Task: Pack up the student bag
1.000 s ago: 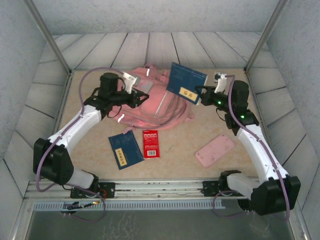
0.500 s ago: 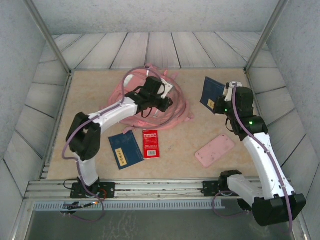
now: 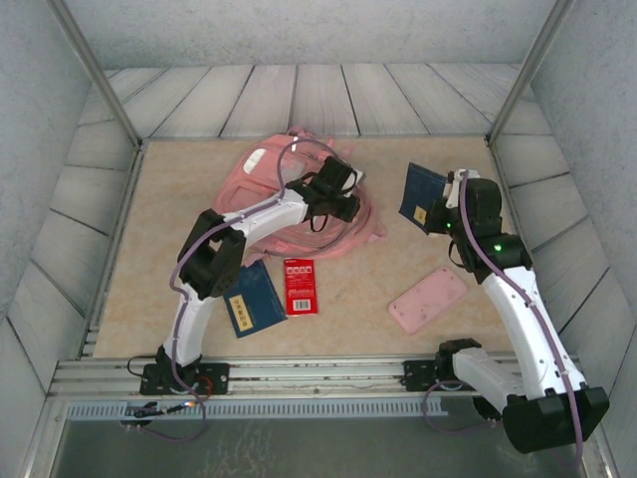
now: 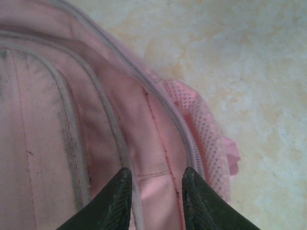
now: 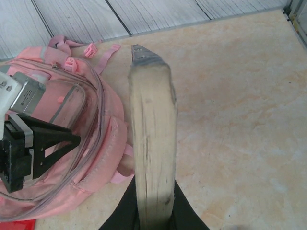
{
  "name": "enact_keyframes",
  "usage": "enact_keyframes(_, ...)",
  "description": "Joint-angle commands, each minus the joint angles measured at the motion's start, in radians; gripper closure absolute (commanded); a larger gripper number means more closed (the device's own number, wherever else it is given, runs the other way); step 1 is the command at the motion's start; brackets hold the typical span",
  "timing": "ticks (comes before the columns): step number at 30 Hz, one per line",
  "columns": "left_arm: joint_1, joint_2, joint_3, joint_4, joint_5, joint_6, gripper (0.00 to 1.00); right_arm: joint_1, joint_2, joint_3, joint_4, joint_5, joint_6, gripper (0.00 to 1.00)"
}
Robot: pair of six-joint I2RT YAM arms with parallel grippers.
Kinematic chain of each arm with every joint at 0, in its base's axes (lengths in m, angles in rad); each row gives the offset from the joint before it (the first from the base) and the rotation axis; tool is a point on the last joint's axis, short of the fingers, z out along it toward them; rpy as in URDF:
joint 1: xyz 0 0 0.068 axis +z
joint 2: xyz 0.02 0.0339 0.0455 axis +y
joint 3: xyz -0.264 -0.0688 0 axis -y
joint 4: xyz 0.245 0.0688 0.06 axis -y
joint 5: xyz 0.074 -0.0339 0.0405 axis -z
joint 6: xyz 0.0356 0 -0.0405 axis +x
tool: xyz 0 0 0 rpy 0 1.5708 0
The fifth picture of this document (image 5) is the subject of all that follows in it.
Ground pink student backpack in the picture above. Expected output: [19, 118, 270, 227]
[0, 34, 135, 220]

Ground aluminium frame post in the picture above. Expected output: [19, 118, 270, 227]
[283, 0, 307, 48]

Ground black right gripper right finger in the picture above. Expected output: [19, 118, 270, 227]
[169, 179, 212, 230]

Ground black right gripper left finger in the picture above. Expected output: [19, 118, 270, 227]
[98, 177, 142, 230]

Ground red card package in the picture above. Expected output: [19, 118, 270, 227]
[0, 219, 36, 230]

